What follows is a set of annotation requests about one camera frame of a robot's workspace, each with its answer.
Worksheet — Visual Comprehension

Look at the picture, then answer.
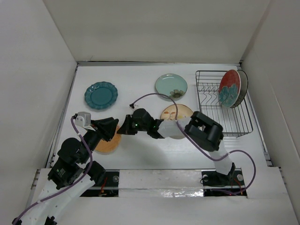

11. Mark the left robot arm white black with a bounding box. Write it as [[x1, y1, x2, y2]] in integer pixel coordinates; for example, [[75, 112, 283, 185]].
[[12, 112, 119, 225]]

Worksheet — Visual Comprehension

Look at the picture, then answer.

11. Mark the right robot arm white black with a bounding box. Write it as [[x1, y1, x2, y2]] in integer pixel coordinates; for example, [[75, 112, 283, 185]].
[[117, 108, 235, 187]]

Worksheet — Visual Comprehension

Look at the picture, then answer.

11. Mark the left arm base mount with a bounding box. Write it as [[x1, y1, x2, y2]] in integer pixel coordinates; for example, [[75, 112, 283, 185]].
[[81, 170, 120, 197]]

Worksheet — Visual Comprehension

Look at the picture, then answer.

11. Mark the light blue flower plate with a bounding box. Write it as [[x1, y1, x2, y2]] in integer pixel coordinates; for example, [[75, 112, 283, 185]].
[[155, 74, 188, 100]]

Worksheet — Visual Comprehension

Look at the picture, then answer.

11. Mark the black wire dish rack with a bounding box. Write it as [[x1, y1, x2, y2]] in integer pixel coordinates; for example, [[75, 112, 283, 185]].
[[195, 70, 254, 137]]

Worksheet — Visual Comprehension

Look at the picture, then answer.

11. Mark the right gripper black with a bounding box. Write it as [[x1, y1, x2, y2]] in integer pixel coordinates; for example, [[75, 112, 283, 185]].
[[118, 113, 149, 134]]

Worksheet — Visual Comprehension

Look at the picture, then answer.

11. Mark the orange woven plate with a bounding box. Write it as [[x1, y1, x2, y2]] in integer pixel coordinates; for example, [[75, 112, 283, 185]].
[[95, 125, 121, 154]]

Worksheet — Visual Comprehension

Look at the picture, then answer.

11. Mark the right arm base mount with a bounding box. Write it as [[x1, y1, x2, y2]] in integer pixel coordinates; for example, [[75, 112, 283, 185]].
[[200, 168, 247, 197]]

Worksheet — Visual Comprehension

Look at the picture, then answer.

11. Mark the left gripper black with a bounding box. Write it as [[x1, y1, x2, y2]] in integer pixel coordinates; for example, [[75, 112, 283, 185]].
[[80, 116, 119, 163]]

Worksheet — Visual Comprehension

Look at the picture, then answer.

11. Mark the red plate blue flower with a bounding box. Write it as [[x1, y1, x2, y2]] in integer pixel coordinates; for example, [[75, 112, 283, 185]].
[[218, 69, 241, 108]]

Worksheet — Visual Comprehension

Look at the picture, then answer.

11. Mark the grey tree plate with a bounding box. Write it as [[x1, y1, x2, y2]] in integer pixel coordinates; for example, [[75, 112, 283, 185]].
[[231, 70, 248, 108]]

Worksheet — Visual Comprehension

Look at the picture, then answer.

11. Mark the dark teal scalloped plate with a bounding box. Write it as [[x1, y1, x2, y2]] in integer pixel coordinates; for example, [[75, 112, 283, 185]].
[[84, 82, 118, 110]]

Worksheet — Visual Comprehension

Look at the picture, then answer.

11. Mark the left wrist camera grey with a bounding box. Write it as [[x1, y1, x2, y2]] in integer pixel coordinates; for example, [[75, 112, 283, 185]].
[[75, 112, 91, 128]]

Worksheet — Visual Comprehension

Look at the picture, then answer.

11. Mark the beige bird plate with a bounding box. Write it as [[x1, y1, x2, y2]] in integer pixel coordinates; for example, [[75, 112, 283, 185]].
[[160, 104, 193, 140]]

